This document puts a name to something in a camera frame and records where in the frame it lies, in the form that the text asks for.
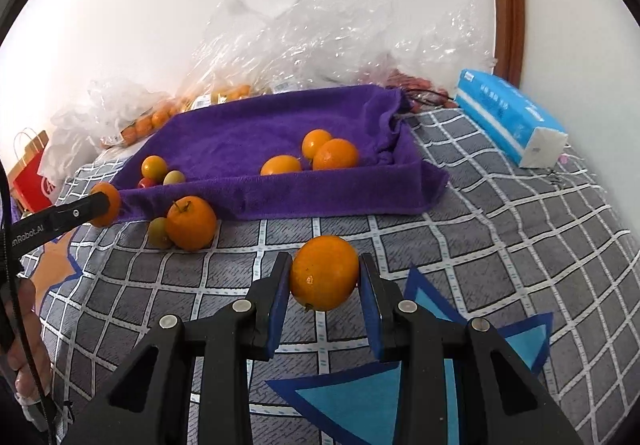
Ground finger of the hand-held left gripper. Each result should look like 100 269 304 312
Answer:
50 191 113 233

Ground red food in clear bag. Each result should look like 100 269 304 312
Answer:
382 69 458 108

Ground blue tissue pack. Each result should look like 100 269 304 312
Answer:
454 69 570 169

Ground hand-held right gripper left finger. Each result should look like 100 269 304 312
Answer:
60 252 293 445

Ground crumpled clear plastic bags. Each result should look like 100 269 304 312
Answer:
192 0 498 90

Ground purple towel covered tray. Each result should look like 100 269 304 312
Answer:
107 84 450 222

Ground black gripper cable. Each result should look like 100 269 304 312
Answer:
0 160 58 445

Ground white plastic bag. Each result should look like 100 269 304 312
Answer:
40 77 171 176

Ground thin black cable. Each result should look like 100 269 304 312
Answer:
395 92 453 118

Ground red paper bag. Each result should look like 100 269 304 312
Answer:
12 129 58 216

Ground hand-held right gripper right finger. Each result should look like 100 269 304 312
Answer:
359 252 583 445

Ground orange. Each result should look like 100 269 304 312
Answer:
301 129 333 160
165 196 218 252
90 182 122 228
260 155 303 176
312 138 360 172
290 235 360 312

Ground small yellow-orange citrus fruit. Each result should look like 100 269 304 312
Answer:
141 155 168 180

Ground grey checked bedsheet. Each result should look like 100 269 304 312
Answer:
15 107 631 445

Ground brown wooden door frame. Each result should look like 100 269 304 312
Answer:
485 0 526 88

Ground person's left hand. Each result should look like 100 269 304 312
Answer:
7 275 53 408

